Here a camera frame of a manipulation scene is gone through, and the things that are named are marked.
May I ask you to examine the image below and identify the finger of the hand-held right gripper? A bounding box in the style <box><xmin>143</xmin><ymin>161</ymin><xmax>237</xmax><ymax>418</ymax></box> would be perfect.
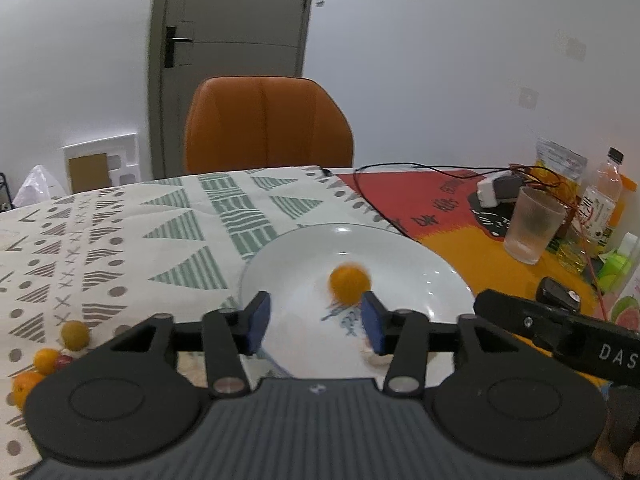
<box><xmin>536</xmin><ymin>277</ymin><xmax>584</xmax><ymax>312</ymax></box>
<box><xmin>473</xmin><ymin>288</ymin><xmax>572</xmax><ymax>358</ymax></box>

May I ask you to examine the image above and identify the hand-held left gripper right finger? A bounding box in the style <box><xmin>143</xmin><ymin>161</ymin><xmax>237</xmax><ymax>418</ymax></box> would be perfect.
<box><xmin>361</xmin><ymin>290</ymin><xmax>532</xmax><ymax>395</ymax></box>

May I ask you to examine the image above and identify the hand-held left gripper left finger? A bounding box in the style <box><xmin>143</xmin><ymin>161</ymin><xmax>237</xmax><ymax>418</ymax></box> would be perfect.
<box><xmin>95</xmin><ymin>290</ymin><xmax>273</xmax><ymax>395</ymax></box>

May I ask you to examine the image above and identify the small orange kumquat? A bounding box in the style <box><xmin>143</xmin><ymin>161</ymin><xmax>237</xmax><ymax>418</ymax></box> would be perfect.
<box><xmin>328</xmin><ymin>262</ymin><xmax>372</xmax><ymax>305</ymax></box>
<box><xmin>33</xmin><ymin>348</ymin><xmax>61</xmax><ymax>375</ymax></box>

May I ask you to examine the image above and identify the white ceramic plate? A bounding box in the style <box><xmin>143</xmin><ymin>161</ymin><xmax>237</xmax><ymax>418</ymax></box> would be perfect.
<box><xmin>239</xmin><ymin>223</ymin><xmax>476</xmax><ymax>380</ymax></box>

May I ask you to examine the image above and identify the yellow-green round fruit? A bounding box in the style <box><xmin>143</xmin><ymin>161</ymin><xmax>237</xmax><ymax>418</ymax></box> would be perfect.
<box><xmin>60</xmin><ymin>320</ymin><xmax>91</xmax><ymax>352</ymax></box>

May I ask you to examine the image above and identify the large orange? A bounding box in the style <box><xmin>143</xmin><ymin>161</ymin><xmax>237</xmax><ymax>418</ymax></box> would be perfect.
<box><xmin>11</xmin><ymin>370</ymin><xmax>46</xmax><ymax>410</ymax></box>

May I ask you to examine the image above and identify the person's right hand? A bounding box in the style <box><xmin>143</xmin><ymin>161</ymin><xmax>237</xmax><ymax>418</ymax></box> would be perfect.
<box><xmin>592</xmin><ymin>420</ymin><xmax>635</xmax><ymax>480</ymax></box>

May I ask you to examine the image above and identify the small clear glass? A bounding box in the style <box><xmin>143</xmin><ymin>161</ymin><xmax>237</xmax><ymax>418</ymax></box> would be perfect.
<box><xmin>556</xmin><ymin>229</ymin><xmax>592</xmax><ymax>274</ymax></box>

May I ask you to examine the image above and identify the pink green juice carton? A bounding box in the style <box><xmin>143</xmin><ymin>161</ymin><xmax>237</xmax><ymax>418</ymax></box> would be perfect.
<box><xmin>600</xmin><ymin>264</ymin><xmax>640</xmax><ymax>332</ymax></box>

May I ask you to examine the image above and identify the green bottle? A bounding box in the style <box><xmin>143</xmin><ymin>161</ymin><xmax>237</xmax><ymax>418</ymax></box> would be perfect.
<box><xmin>597</xmin><ymin>232</ymin><xmax>640</xmax><ymax>294</ymax></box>

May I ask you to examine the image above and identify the frosted plastic cup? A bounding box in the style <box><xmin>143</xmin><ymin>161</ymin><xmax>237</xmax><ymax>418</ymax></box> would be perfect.
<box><xmin>503</xmin><ymin>186</ymin><xmax>568</xmax><ymax>266</ymax></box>

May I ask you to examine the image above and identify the clear bottle with black cap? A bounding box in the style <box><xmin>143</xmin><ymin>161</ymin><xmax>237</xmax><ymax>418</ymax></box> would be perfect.
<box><xmin>577</xmin><ymin>147</ymin><xmax>626</xmax><ymax>257</ymax></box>

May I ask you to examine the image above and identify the orange carton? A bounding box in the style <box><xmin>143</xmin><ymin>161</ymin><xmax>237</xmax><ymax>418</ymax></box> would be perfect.
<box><xmin>607</xmin><ymin>172</ymin><xmax>640</xmax><ymax>242</ymax></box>

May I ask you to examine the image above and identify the white grey power adapter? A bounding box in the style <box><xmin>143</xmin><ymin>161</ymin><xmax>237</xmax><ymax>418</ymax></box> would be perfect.
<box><xmin>475</xmin><ymin>169</ymin><xmax>526</xmax><ymax>208</ymax></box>

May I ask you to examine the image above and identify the patterned white tablecloth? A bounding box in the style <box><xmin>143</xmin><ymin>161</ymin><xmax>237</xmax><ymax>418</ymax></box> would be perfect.
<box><xmin>0</xmin><ymin>165</ymin><xmax>407</xmax><ymax>480</ymax></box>

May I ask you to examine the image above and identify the yellow snack bag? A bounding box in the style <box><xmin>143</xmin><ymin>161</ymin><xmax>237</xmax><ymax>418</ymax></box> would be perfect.
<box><xmin>533</xmin><ymin>137</ymin><xmax>589</xmax><ymax>202</ymax></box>

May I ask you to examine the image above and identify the orange leather chair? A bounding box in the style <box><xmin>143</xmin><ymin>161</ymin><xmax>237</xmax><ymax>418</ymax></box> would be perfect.
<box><xmin>183</xmin><ymin>75</ymin><xmax>355</xmax><ymax>175</ymax></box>

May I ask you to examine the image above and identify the white foam packaging board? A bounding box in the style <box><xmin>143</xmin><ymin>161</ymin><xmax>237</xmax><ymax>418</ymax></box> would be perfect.
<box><xmin>61</xmin><ymin>132</ymin><xmax>140</xmax><ymax>195</ymax></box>

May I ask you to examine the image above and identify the brown cardboard piece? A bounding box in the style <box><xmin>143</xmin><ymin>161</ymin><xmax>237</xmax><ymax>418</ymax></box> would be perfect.
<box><xmin>67</xmin><ymin>152</ymin><xmax>109</xmax><ymax>194</ymax></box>

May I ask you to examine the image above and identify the white plastic bag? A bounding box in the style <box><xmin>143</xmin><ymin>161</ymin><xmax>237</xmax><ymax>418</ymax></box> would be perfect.
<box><xmin>12</xmin><ymin>164</ymin><xmax>69</xmax><ymax>209</ymax></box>

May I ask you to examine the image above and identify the grey door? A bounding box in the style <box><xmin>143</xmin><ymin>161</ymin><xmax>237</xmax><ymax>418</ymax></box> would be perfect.
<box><xmin>148</xmin><ymin>0</ymin><xmax>319</xmax><ymax>181</ymax></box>

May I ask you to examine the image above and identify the red wire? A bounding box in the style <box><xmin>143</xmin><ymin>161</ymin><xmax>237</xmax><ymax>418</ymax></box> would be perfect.
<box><xmin>509</xmin><ymin>162</ymin><xmax>610</xmax><ymax>322</ymax></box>

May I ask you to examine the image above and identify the black cable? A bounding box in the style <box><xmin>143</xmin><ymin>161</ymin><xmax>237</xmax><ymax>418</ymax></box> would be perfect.
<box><xmin>319</xmin><ymin>162</ymin><xmax>517</xmax><ymax>237</ymax></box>

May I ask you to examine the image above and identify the black door handle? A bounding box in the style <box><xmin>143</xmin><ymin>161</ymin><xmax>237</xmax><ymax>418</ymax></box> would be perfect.
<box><xmin>164</xmin><ymin>25</ymin><xmax>195</xmax><ymax>69</ymax></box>

